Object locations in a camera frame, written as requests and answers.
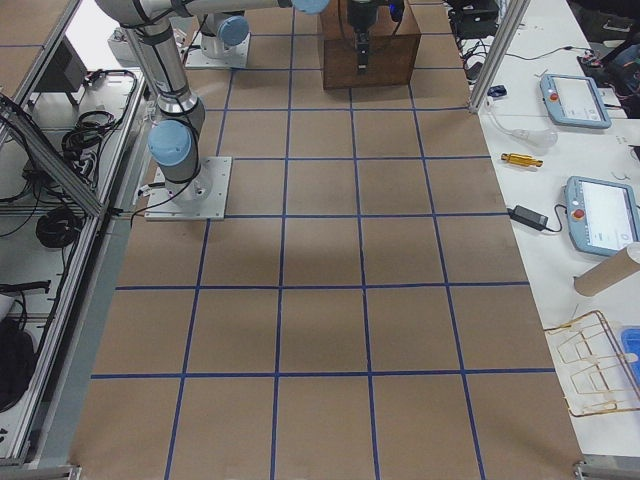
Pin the black power adapter brick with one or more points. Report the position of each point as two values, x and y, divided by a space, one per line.
528 217

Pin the far teach pendant tablet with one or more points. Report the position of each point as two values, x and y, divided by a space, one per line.
574 101

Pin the near teach pendant tablet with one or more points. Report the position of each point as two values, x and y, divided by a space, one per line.
602 216

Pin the small blue device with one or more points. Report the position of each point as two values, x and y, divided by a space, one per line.
497 91

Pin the cardboard tube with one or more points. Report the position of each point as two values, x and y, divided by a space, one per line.
609 272

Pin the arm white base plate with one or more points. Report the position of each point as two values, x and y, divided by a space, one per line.
211 53
205 197

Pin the blue plastic tray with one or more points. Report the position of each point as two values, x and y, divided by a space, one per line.
630 341

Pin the gold wire rack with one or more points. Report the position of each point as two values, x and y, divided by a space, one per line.
592 367

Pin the aluminium frame post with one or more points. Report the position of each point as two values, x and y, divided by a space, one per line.
498 49

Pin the teach pendant tablet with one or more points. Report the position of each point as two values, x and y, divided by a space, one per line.
602 216
574 101

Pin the clear light bulb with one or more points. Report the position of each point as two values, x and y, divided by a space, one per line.
542 139

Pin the dark wooden drawer cabinet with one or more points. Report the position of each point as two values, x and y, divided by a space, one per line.
367 44

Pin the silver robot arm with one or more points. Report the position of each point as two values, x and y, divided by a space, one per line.
222 33
183 112

